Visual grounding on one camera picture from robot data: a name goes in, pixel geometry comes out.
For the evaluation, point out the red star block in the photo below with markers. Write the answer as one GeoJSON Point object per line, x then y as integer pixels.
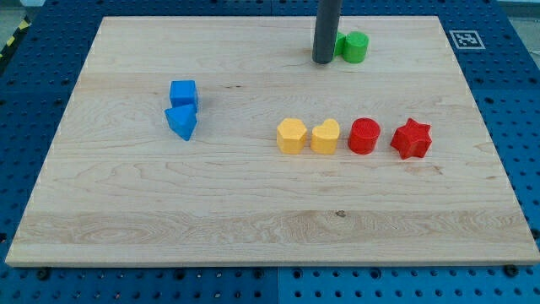
{"type": "Point", "coordinates": [412, 139]}

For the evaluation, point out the yellow hexagon block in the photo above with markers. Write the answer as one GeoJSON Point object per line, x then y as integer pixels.
{"type": "Point", "coordinates": [291, 136]}

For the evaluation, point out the yellow heart block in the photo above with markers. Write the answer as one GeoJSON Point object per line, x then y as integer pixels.
{"type": "Point", "coordinates": [324, 137]}

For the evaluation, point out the blue triangle block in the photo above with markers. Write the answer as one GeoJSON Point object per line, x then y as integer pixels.
{"type": "Point", "coordinates": [182, 120]}

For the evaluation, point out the red cylinder block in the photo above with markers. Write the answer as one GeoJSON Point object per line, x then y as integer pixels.
{"type": "Point", "coordinates": [363, 136]}

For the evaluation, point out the blue cube block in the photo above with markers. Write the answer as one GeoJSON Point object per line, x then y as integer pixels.
{"type": "Point", "coordinates": [184, 92]}

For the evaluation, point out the green block behind rod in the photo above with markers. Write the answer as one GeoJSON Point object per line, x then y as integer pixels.
{"type": "Point", "coordinates": [339, 44]}

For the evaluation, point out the green cylinder block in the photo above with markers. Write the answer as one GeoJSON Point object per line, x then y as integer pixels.
{"type": "Point", "coordinates": [355, 47]}

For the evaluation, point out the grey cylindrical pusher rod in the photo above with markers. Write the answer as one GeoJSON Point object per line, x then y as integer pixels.
{"type": "Point", "coordinates": [327, 21]}

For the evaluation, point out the wooden board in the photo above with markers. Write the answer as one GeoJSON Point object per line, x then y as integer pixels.
{"type": "Point", "coordinates": [119, 188]}

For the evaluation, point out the white fiducial marker tag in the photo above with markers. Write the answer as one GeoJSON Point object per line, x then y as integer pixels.
{"type": "Point", "coordinates": [467, 40]}

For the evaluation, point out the yellow black hazard tape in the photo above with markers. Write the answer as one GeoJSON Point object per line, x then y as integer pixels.
{"type": "Point", "coordinates": [16, 38]}

